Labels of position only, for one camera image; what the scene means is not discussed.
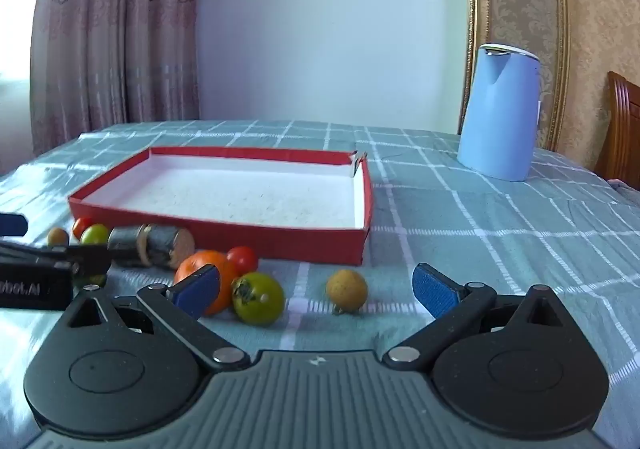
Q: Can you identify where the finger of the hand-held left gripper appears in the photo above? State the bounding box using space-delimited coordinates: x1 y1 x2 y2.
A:
0 213 27 238
0 242 114 278

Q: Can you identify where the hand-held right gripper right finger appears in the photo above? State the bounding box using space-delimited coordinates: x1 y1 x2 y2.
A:
384 263 576 371

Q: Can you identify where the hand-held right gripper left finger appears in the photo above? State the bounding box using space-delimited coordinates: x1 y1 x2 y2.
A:
60 264 251 371

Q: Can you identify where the orange tangerine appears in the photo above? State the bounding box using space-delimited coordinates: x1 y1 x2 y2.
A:
174 250 240 317

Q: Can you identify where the green cucumber piece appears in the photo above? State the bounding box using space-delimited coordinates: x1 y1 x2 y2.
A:
143 225 196 271
108 226 147 266

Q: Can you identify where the large green tomato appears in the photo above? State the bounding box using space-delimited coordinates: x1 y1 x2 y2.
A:
230 272 286 327

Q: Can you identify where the red cardboard box tray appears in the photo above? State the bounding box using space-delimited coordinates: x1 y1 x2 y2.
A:
68 146 374 267

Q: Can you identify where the small green tomato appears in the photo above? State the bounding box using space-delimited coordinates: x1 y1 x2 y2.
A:
80 224 111 246

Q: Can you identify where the green checked tablecloth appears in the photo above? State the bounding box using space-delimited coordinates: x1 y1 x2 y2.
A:
0 119 640 449

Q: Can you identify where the light blue electric kettle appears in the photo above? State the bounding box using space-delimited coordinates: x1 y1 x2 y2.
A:
457 43 542 182

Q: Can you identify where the pink patterned curtain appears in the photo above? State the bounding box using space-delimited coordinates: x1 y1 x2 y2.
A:
29 0 203 156

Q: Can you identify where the brown wooden chair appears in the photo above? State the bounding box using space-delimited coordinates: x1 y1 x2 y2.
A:
595 71 640 186

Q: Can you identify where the gold ornate wall frame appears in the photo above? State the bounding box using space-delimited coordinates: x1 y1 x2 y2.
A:
457 0 572 152

